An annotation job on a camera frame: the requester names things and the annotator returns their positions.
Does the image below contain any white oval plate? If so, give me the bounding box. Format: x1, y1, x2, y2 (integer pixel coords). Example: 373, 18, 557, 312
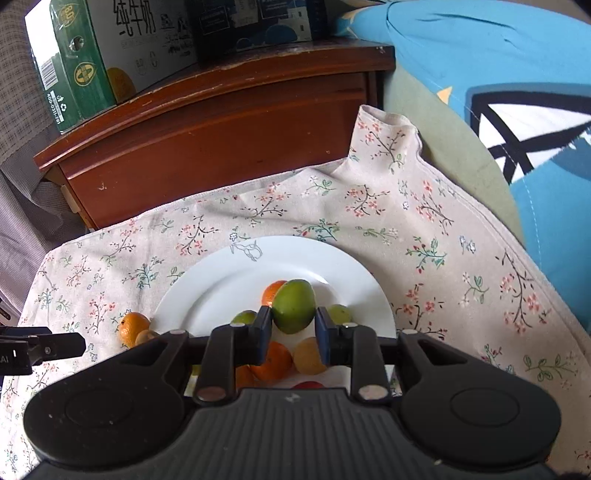
150, 235, 397, 393

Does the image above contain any small mandarin orange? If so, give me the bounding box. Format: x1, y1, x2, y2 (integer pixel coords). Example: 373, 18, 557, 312
261, 280, 289, 308
252, 340, 294, 381

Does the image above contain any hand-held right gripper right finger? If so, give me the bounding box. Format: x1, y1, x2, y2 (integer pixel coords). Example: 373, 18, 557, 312
315, 305, 467, 400

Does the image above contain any blue printed cushion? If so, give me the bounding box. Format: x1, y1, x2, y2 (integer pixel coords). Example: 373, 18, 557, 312
332, 0, 591, 333

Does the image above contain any yellowish mandarin orange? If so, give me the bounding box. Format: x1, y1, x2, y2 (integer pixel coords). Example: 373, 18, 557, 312
116, 312, 151, 349

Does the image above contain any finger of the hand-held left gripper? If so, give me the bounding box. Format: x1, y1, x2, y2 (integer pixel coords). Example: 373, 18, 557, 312
0, 332, 86, 361
0, 326, 52, 337

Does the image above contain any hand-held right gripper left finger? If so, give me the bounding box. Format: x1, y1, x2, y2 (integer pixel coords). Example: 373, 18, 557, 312
117, 305, 273, 402

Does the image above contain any dark blue box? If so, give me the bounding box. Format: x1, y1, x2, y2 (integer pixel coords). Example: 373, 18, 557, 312
187, 0, 333, 63

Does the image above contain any green and white carton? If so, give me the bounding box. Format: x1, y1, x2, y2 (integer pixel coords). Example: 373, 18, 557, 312
24, 0, 199, 136

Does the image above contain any grey checked cloth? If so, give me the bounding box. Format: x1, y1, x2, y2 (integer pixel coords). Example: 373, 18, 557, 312
0, 0, 88, 315

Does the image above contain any floral tablecloth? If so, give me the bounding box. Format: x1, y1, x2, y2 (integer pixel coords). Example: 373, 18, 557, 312
0, 105, 591, 480

